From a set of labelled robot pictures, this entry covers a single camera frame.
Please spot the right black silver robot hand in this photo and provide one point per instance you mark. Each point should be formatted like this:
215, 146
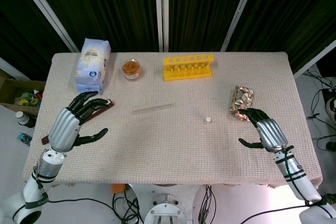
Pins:
270, 132

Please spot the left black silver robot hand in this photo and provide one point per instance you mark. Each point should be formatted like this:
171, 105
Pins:
64, 127

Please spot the small white cap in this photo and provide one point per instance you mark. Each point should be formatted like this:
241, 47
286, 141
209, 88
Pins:
208, 119

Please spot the clear glass test tube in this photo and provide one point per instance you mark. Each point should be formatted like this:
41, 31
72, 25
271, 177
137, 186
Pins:
153, 108

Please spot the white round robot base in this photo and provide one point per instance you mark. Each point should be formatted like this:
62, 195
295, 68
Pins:
164, 209

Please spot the yellow plastic test tube rack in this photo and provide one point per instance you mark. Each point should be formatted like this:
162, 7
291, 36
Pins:
187, 70

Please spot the dark bottle with white cap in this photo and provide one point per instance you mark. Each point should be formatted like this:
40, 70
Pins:
25, 120

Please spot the small blue packet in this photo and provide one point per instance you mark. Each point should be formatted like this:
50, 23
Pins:
24, 139

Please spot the gold red foil snack packet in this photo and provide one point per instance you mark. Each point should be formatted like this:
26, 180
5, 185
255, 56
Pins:
242, 98

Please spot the dark red folded fan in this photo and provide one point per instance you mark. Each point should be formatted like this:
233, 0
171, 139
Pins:
111, 104

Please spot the cardboard box with toys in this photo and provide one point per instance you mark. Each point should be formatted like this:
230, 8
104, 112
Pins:
18, 90

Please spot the white black device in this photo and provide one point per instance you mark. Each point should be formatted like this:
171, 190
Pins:
331, 107

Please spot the blue white paper bag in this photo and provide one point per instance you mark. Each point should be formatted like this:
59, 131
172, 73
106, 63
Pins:
92, 64

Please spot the small orange block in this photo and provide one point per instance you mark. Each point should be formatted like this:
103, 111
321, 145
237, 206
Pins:
117, 188

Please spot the clear jar with orange contents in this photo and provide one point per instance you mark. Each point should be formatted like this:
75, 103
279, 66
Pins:
131, 69

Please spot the dark green folding screen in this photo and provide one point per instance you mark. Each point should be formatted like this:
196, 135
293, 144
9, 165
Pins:
118, 11

